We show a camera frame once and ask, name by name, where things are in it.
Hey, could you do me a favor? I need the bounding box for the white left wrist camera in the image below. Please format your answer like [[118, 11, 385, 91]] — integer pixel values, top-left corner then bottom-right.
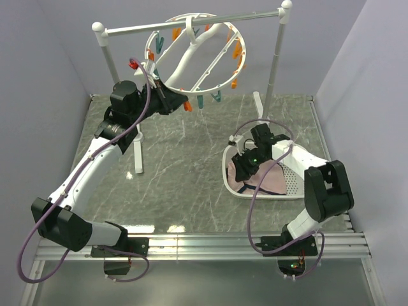
[[128, 57, 159, 88]]

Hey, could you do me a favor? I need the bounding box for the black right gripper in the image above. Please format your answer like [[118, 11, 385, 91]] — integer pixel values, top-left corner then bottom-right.
[[232, 147, 270, 183]]

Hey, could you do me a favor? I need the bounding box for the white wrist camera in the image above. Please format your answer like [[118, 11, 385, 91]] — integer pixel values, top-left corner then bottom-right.
[[228, 135, 245, 152], [128, 57, 159, 88]]

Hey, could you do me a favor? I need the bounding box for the teal front right peg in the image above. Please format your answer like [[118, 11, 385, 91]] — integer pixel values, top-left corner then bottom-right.
[[210, 91, 221, 103]]

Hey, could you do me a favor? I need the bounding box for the teal front clothes peg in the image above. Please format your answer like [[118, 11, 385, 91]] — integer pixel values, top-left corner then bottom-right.
[[196, 95, 204, 109]]

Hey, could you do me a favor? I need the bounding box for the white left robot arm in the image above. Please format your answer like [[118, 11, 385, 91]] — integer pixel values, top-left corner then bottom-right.
[[31, 80, 188, 256]]

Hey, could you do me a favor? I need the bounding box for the orange right back peg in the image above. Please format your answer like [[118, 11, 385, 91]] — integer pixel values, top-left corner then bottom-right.
[[226, 26, 233, 43]]

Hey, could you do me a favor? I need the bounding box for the pink underwear navy trim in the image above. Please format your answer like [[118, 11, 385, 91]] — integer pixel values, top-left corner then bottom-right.
[[226, 160, 287, 196]]

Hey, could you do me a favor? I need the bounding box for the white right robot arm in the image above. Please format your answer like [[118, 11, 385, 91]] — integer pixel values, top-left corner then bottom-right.
[[228, 119, 354, 256]]

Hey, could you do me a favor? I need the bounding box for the orange clothes peg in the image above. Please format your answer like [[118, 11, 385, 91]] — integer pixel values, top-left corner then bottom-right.
[[147, 49, 155, 61], [183, 101, 193, 112]]

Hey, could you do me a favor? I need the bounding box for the aluminium mounting rail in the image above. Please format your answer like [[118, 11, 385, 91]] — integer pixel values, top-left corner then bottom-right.
[[34, 231, 373, 261]]

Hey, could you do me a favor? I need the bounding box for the white clothes rack stand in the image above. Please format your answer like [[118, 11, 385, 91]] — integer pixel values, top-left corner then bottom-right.
[[91, 0, 293, 175]]

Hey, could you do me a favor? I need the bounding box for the orange back left peg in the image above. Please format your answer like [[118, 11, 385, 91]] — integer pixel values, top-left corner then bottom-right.
[[172, 27, 182, 41]]

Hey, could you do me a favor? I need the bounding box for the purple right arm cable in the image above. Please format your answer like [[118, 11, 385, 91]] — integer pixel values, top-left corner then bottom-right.
[[234, 119, 325, 280]]

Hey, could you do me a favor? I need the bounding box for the orange right middle peg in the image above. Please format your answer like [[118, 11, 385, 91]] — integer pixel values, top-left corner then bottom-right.
[[233, 64, 247, 74]]

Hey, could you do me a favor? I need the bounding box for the white round clip hanger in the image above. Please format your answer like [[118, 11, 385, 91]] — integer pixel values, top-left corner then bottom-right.
[[143, 13, 247, 96]]

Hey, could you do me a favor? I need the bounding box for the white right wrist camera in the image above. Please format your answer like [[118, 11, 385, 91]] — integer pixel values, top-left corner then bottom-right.
[[228, 135, 245, 152]]

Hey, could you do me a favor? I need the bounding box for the white perforated plastic basket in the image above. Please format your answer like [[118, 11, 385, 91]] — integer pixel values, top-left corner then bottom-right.
[[221, 146, 304, 200]]

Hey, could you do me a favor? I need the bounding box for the orange right upper peg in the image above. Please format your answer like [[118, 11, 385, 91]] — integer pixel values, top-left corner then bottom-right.
[[233, 40, 243, 59]]

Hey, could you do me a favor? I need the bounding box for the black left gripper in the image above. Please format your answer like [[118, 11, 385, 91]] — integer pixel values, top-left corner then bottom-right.
[[130, 79, 188, 124]]

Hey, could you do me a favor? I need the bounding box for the orange left clothes peg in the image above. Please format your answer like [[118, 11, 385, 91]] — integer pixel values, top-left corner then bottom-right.
[[147, 49, 155, 61]]

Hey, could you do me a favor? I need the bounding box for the orange front clothes peg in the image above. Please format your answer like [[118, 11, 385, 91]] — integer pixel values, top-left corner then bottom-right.
[[183, 101, 193, 112]]

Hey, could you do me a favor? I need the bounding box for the teal left back peg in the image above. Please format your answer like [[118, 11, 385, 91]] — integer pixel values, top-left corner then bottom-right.
[[155, 34, 164, 54]]

